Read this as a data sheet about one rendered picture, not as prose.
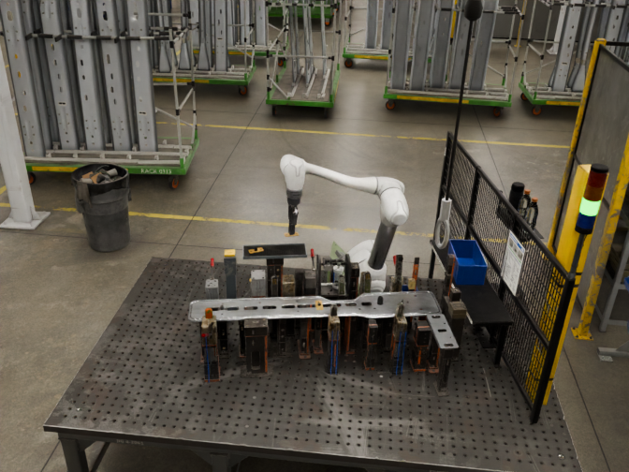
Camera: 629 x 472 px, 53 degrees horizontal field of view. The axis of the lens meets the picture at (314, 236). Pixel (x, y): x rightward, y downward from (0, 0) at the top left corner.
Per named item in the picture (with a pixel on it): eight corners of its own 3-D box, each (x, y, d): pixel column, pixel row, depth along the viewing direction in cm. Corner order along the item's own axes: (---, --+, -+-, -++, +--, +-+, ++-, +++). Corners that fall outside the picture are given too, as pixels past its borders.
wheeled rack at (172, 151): (13, 188, 702) (-24, 23, 617) (47, 154, 790) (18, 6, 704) (187, 192, 704) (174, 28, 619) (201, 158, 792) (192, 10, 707)
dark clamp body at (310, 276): (300, 334, 374) (301, 280, 356) (299, 321, 386) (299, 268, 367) (318, 334, 375) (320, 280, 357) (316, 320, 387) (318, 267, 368)
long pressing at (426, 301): (186, 325, 332) (186, 322, 331) (190, 301, 352) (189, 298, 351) (443, 316, 345) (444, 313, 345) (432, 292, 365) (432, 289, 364)
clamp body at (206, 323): (202, 385, 335) (197, 330, 317) (203, 366, 348) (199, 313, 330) (222, 384, 336) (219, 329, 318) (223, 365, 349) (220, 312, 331)
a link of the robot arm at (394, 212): (376, 274, 413) (385, 301, 398) (353, 275, 409) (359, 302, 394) (406, 185, 359) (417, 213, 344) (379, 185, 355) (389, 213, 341)
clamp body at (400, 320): (388, 376, 344) (394, 325, 327) (385, 362, 354) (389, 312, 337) (405, 376, 345) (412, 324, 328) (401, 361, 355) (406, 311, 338)
